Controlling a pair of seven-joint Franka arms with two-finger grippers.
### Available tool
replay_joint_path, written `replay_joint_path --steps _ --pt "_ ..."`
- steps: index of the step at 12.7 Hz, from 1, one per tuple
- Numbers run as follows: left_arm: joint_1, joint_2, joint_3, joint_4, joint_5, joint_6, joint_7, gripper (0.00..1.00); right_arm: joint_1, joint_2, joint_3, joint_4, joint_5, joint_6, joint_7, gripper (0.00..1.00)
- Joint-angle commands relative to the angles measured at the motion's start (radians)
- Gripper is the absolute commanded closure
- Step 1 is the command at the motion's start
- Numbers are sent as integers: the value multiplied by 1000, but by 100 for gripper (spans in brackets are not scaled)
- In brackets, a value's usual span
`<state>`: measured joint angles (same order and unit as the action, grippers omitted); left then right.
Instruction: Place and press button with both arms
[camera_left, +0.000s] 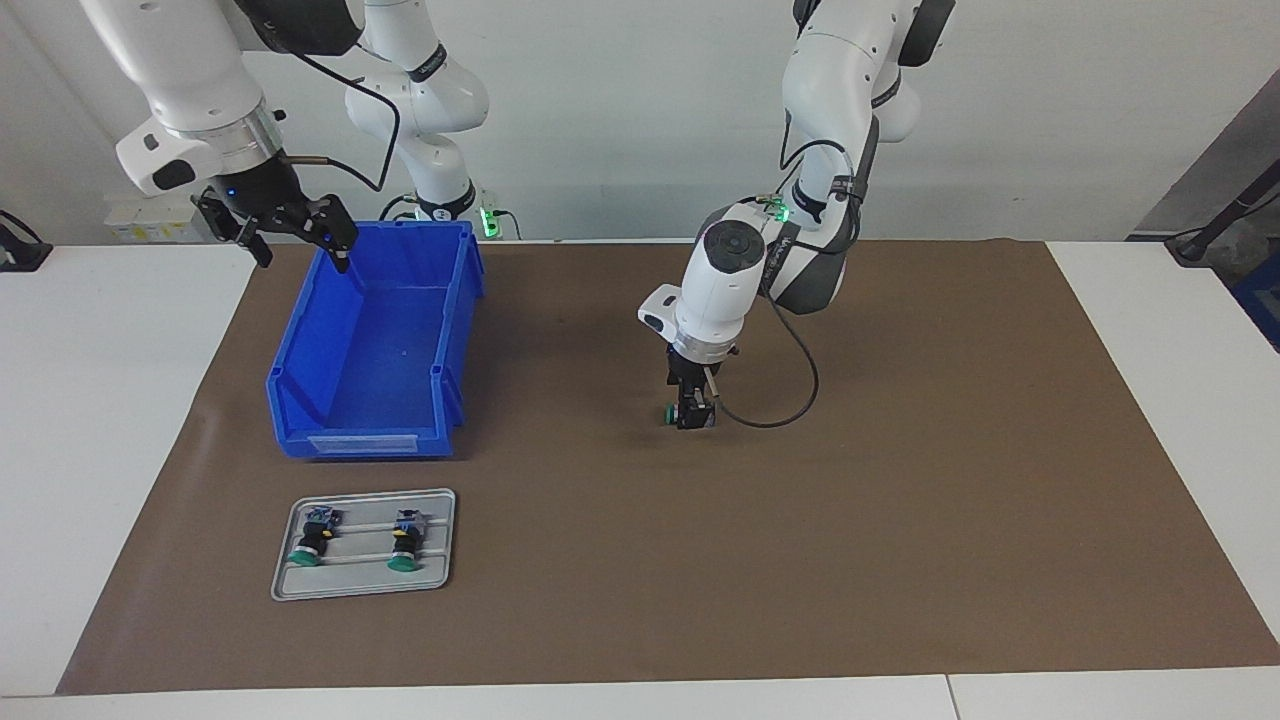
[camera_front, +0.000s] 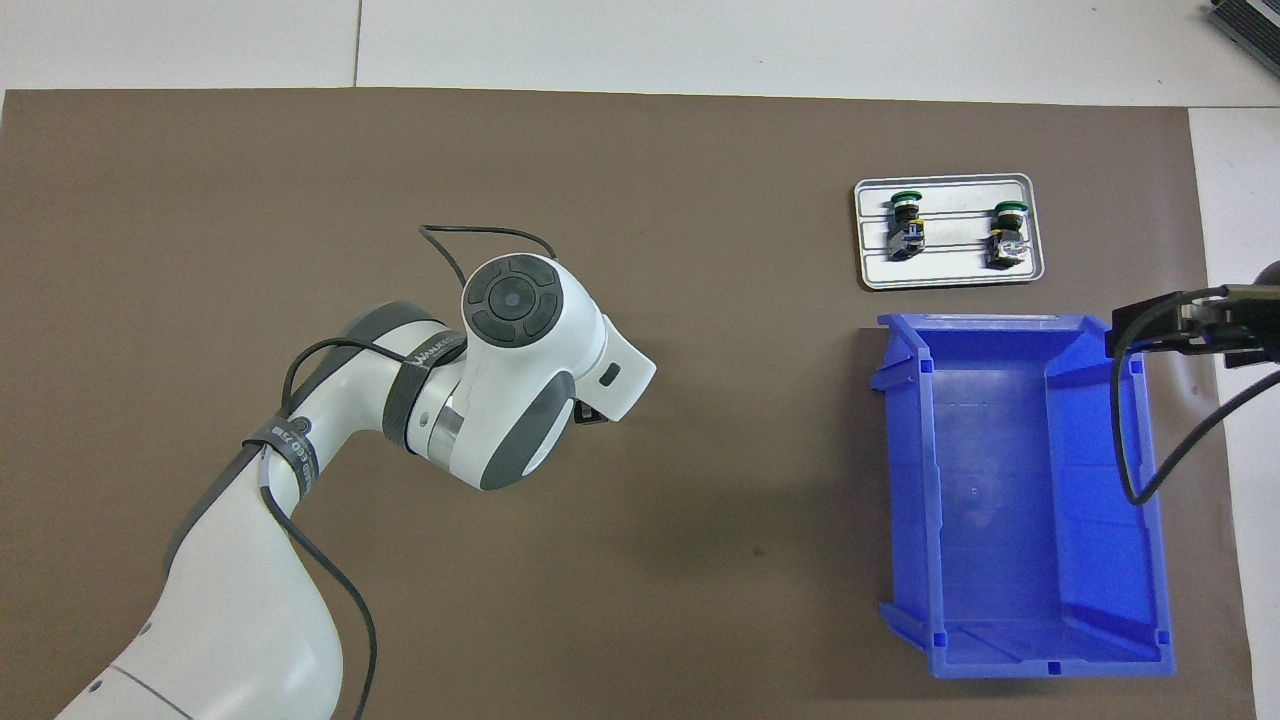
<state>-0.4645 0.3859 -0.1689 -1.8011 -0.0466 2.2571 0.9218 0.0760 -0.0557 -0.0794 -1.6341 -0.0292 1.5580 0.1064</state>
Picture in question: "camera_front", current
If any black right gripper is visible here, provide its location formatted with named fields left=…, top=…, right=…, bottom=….
left=1105, top=260, right=1280, bottom=369

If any brown table mat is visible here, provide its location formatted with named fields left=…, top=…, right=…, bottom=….
left=0, top=88, right=1256, bottom=720

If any grey metal tray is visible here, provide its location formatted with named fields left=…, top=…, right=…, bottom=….
left=853, top=174, right=1046, bottom=292

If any blue plastic storage bin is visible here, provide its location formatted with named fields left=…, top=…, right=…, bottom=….
left=870, top=312, right=1176, bottom=681

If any dark ribbed device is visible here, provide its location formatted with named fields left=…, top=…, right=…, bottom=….
left=1205, top=0, right=1280, bottom=66

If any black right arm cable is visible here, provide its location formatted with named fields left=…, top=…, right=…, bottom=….
left=1110, top=285, right=1280, bottom=506

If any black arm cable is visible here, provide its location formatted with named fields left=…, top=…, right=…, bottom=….
left=1110, top=285, right=1280, bottom=506
left=258, top=225, right=561, bottom=720

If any green push button switch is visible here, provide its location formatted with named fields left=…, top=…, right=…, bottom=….
left=988, top=200, right=1031, bottom=271
left=888, top=188, right=927, bottom=261

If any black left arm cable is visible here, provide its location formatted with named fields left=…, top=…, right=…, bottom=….
left=258, top=225, right=561, bottom=720

